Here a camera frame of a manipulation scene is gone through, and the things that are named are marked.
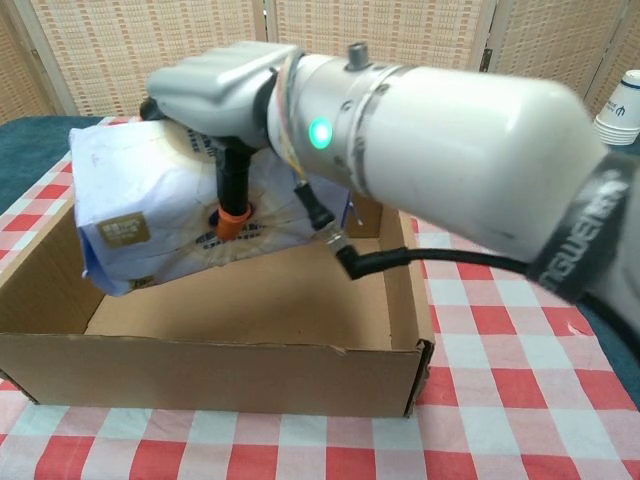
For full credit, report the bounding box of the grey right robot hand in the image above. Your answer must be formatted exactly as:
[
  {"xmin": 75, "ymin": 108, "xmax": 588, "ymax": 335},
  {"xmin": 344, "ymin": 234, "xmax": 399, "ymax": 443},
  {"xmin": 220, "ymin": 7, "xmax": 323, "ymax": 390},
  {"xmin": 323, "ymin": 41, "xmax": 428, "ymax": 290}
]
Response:
[{"xmin": 139, "ymin": 41, "xmax": 301, "ymax": 243}]

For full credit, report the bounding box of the blue and white tissue package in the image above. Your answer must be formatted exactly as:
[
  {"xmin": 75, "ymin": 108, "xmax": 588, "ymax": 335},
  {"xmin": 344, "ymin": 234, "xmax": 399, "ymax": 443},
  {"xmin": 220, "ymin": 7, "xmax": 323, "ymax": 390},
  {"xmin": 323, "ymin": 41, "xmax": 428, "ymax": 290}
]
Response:
[{"xmin": 68, "ymin": 119, "xmax": 357, "ymax": 298}]

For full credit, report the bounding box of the brown cardboard box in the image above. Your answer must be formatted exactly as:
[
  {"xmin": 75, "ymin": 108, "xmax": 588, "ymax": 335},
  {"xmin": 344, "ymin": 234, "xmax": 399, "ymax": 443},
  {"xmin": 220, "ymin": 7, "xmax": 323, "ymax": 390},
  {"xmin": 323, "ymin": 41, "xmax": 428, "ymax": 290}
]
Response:
[{"xmin": 0, "ymin": 195, "xmax": 436, "ymax": 419}]

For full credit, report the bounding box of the red and white checkered tablecloth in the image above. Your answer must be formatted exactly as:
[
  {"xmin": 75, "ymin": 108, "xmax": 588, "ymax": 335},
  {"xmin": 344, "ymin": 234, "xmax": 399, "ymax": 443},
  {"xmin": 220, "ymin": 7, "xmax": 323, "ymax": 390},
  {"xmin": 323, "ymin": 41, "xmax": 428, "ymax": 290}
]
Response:
[{"xmin": 0, "ymin": 115, "xmax": 640, "ymax": 480}]

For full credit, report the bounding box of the woven folding screen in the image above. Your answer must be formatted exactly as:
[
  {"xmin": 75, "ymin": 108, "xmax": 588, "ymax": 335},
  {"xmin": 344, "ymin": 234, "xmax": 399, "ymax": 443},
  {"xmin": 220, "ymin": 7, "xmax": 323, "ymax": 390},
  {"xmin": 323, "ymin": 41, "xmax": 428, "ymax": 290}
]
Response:
[{"xmin": 0, "ymin": 0, "xmax": 640, "ymax": 124}]

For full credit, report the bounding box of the stack of white paper cups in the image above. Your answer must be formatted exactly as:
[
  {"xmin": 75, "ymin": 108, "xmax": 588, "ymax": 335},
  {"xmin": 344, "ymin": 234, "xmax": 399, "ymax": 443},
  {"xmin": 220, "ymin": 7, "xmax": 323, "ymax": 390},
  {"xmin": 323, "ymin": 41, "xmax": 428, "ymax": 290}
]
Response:
[{"xmin": 592, "ymin": 69, "xmax": 640, "ymax": 147}]

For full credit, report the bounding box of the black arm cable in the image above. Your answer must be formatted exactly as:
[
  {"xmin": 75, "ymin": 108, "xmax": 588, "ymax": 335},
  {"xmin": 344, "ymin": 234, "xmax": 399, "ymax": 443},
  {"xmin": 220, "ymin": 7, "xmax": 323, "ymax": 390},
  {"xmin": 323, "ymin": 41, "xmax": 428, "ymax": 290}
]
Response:
[{"xmin": 294, "ymin": 180, "xmax": 640, "ymax": 361}]

